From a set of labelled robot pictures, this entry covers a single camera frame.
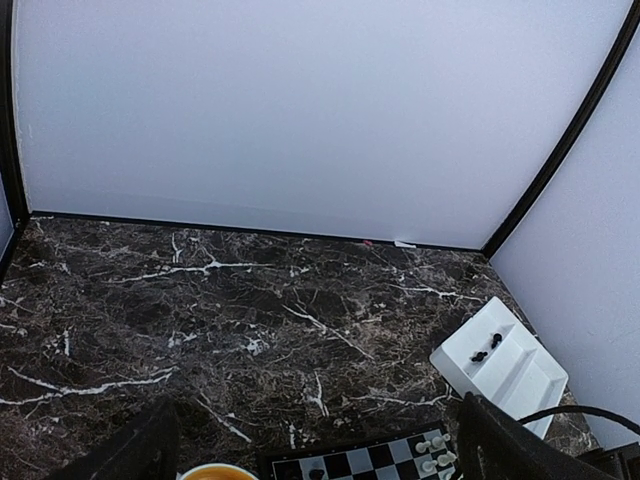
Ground black frame post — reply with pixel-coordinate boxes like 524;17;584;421
1;1;31;278
481;0;639;260

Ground black chess pieces in tray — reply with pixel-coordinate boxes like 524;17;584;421
469;332;505;364

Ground patterned mug orange inside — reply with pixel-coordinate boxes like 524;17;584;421
178;463;258;480

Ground white chess pieces row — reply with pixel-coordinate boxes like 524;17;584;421
411;433;458;479

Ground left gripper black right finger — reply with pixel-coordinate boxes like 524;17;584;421
455;393;625;479

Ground left black frame post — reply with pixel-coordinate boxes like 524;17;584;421
1;1;31;278

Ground white plastic tray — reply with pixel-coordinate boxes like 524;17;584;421
430;297;568;420

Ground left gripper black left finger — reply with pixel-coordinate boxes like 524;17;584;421
47;397;180;480

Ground black silver chess board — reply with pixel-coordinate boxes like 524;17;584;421
258;421;449;479

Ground right black frame post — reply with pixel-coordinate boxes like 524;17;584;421
481;0;639;260

